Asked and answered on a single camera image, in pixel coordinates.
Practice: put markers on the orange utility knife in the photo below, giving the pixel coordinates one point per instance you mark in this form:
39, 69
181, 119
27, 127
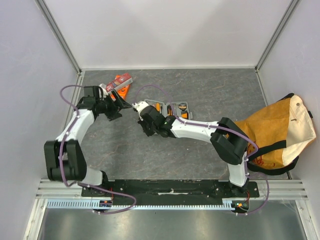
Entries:
169, 110

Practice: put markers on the orange handled small screwdriver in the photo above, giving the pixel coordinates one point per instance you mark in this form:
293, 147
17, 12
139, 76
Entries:
158, 107

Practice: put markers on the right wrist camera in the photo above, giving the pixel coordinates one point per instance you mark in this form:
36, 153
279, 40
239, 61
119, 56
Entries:
142, 108

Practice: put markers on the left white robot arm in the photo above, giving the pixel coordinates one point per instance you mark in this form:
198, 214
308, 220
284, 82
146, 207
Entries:
64, 158

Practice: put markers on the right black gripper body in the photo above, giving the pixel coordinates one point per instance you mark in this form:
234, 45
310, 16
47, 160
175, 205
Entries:
144, 122

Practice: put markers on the aluminium frame rail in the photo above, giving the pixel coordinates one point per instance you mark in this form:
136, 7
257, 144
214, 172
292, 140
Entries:
274, 189

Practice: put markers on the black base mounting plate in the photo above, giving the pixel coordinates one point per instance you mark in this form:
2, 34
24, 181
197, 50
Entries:
145, 200

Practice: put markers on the tan canvas tool bag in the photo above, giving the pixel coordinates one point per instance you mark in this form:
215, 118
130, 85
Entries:
281, 132

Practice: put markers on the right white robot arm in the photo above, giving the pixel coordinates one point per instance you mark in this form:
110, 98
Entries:
229, 141

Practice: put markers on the grey plastic tool case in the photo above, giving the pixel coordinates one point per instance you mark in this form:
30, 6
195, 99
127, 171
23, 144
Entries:
174, 106

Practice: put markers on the hex key set orange holder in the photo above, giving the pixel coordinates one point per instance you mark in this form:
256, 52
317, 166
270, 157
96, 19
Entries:
185, 114

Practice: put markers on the orange red cardboard box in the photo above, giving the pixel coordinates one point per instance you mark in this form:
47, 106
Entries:
121, 84

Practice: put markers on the black electrical tape roll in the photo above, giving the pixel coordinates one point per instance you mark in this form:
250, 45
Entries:
183, 106

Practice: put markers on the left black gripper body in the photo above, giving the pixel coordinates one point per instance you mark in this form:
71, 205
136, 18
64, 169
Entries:
108, 107

